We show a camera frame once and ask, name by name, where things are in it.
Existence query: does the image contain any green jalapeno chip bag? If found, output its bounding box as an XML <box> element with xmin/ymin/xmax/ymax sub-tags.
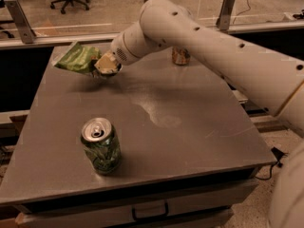
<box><xmin>52</xmin><ymin>42</ymin><xmax>102</xmax><ymax>74</ymax></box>

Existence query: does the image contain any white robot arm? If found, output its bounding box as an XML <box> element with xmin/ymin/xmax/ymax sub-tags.
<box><xmin>95</xmin><ymin>0</ymin><xmax>304</xmax><ymax>228</ymax></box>

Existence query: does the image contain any green soda can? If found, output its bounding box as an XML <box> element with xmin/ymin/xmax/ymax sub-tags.
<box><xmin>80</xmin><ymin>118</ymin><xmax>122</xmax><ymax>175</ymax></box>

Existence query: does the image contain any orange soda can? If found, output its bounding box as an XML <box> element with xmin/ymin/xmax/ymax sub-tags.
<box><xmin>172</xmin><ymin>47</ymin><xmax>191</xmax><ymax>66</ymax></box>

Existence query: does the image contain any glass barrier panel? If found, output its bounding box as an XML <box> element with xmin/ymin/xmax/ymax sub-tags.
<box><xmin>0</xmin><ymin>0</ymin><xmax>304</xmax><ymax>43</ymax></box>

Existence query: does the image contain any left metal glass bracket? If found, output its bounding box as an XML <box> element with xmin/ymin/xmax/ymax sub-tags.
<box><xmin>5</xmin><ymin>0</ymin><xmax>36</xmax><ymax>44</ymax></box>

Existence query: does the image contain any right metal glass bracket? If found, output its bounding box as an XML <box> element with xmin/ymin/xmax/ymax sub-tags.
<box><xmin>216</xmin><ymin>0</ymin><xmax>236</xmax><ymax>31</ymax></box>

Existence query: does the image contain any white drawer with black handle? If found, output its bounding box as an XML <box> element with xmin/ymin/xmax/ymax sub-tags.
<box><xmin>15</xmin><ymin>179</ymin><xmax>257</xmax><ymax>228</ymax></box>

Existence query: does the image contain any black power cable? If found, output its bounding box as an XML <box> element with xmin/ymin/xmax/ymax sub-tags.
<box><xmin>255</xmin><ymin>147</ymin><xmax>289</xmax><ymax>181</ymax></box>

